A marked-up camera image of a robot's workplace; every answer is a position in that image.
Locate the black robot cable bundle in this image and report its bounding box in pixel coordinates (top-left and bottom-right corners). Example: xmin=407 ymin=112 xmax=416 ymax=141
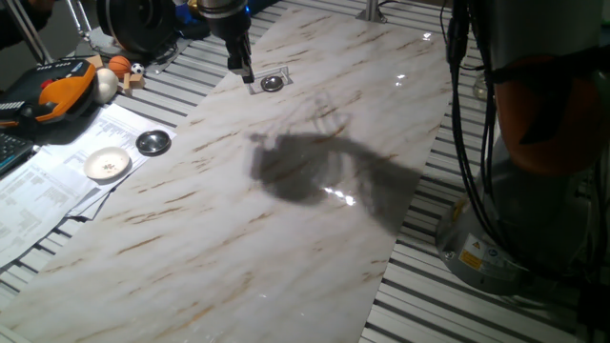
xmin=444 ymin=0 xmax=502 ymax=256

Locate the aluminium frame post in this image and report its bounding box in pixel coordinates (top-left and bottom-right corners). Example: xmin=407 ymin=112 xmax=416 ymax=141
xmin=355 ymin=0 xmax=389 ymax=25

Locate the orange black teach pendant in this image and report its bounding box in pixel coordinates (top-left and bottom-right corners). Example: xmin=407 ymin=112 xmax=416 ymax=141
xmin=0 ymin=57 xmax=98 ymax=130

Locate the round steel dish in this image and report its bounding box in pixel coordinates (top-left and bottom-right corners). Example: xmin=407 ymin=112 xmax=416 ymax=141
xmin=134 ymin=129 xmax=173 ymax=157

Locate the small metal cup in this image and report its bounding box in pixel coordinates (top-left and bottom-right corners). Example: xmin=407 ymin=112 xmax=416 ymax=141
xmin=259 ymin=74 xmax=286 ymax=93

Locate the glossy marble pattern sheet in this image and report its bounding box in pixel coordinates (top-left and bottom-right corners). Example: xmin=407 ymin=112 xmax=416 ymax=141
xmin=0 ymin=6 xmax=455 ymax=343

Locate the metal tripod leg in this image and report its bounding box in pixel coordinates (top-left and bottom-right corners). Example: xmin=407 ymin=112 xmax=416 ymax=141
xmin=3 ymin=0 xmax=54 ymax=67

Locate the white egg shaped ball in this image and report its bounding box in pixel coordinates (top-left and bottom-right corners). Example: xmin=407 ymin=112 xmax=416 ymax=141
xmin=91 ymin=67 xmax=120 ymax=106

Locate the blue cloth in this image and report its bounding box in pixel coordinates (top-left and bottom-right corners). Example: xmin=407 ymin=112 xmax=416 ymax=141
xmin=173 ymin=0 xmax=212 ymax=41

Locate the black computer keyboard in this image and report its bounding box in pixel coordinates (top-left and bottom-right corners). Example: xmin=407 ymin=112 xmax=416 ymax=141
xmin=0 ymin=131 xmax=36 ymax=177

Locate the white ceramic saucer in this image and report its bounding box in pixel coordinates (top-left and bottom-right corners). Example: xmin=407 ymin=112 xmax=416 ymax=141
xmin=82 ymin=145 xmax=132 ymax=182

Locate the black filament spool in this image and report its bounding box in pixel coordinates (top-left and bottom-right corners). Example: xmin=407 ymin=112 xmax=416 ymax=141
xmin=95 ymin=0 xmax=178 ymax=55

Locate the printed white paper sheet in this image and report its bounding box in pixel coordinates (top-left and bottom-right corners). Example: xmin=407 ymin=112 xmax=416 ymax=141
xmin=41 ymin=101 xmax=178 ymax=219
xmin=0 ymin=151 xmax=100 ymax=269

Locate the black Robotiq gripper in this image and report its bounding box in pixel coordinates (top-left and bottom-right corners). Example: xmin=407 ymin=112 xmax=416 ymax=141
xmin=208 ymin=10 xmax=256 ymax=86

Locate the small orange basketball toy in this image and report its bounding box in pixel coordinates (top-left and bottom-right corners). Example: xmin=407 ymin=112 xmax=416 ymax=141
xmin=107 ymin=54 xmax=133 ymax=79

